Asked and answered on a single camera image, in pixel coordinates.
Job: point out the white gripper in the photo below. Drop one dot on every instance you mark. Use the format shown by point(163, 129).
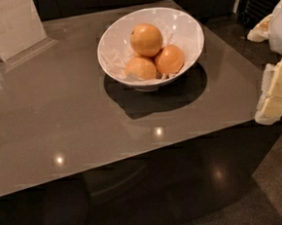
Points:
point(281, 30)

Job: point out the orange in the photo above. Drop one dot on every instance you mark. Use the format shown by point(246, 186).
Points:
point(146, 39)
point(141, 67)
point(169, 60)

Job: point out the white ceramic bowl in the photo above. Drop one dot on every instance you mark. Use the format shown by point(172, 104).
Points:
point(186, 32)

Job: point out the clear acrylic sign holder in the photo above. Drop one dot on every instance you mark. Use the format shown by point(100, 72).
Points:
point(21, 32)

